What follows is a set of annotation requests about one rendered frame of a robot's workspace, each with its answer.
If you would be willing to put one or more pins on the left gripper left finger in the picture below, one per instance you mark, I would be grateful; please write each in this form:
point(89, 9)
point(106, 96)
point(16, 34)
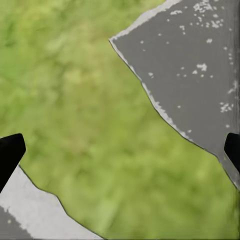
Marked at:
point(12, 149)

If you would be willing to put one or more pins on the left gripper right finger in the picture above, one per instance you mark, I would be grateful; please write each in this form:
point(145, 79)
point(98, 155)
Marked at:
point(232, 149)

